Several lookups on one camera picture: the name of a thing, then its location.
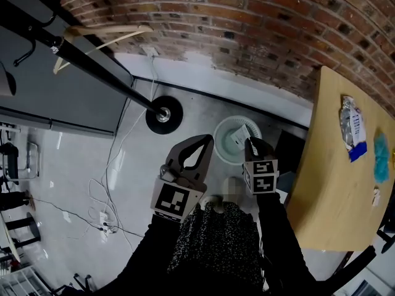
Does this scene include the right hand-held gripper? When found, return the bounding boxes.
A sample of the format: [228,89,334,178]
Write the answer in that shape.
[242,136,280,195]

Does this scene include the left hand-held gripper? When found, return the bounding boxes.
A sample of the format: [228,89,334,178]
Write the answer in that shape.
[150,134,215,224]

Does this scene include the white round waste bin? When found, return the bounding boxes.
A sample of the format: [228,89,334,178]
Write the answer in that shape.
[213,115,263,166]

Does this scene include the white and blue wrapper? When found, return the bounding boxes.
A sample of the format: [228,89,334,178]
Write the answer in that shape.
[339,94,368,163]

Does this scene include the blue fluffy duster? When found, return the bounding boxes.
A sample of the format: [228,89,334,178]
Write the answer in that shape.
[373,133,390,184]

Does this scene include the person's right forearm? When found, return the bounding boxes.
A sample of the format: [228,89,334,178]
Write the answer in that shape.
[257,191,315,296]

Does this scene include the person's left forearm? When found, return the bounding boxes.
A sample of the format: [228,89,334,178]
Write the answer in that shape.
[101,214,186,296]

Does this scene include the light wooden board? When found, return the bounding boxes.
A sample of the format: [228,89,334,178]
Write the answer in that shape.
[283,65,395,252]

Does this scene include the black panel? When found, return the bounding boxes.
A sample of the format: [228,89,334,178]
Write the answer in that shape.
[273,129,309,178]

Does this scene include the person's left shoe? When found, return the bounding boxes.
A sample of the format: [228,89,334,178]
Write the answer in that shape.
[199,195,225,213]

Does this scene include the person's patterned skirt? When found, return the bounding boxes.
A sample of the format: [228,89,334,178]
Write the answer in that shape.
[166,201,263,296]

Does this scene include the white power strip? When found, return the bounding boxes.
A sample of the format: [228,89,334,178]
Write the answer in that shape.
[98,211,118,236]

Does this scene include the black coat rack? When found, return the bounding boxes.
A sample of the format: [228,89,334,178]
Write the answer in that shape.
[0,0,185,135]

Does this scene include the grey cabinet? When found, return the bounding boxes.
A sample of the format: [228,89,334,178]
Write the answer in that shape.
[0,0,135,137]

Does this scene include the wooden clothes hanger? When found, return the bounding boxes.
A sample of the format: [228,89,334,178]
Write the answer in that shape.
[52,25,154,75]

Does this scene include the black chair base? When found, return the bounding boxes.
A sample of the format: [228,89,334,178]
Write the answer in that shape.
[52,273,93,292]

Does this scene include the black equipment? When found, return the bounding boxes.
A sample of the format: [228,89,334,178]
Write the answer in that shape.
[0,142,19,194]

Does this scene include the round light table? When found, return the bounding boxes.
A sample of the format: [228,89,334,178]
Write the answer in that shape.
[0,211,22,265]

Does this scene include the white cable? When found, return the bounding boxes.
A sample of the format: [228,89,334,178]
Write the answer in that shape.
[88,54,161,249]

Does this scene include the white wall socket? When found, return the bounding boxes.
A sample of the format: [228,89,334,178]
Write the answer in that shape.
[140,44,160,57]

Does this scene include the thin black cable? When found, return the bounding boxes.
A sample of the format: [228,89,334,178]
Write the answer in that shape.
[30,197,146,237]

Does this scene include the chrome tube frame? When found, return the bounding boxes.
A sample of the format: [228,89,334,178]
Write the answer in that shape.
[18,142,41,180]

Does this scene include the white wire rack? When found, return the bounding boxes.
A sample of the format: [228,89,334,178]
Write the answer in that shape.
[0,263,62,296]

